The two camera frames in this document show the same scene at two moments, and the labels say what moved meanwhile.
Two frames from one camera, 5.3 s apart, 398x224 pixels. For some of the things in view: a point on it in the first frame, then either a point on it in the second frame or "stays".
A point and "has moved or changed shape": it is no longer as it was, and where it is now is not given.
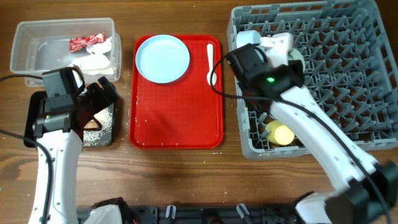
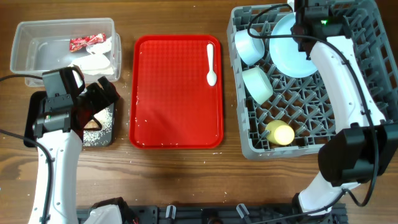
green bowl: [295, 55] has moved or changed shape
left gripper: [101, 99] stays
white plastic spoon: [210, 50] stays
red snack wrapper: [78, 44] stays
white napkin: [96, 63] stays
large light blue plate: [162, 59] → [285, 50]
